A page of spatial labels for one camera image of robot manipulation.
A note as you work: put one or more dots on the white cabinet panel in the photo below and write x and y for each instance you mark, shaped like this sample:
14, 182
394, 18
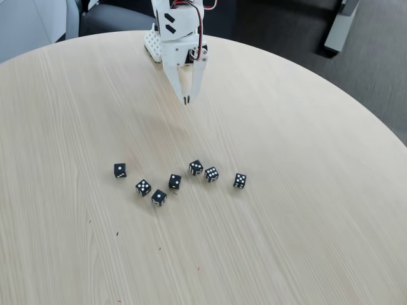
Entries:
25, 25

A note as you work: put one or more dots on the black die white pips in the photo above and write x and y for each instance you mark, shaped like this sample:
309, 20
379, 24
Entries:
159, 197
120, 170
211, 174
143, 187
196, 167
240, 180
175, 181

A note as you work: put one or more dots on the grey desk leg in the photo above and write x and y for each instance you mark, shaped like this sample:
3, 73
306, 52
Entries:
340, 28

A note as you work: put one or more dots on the black office chair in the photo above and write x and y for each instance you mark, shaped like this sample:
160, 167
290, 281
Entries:
111, 19

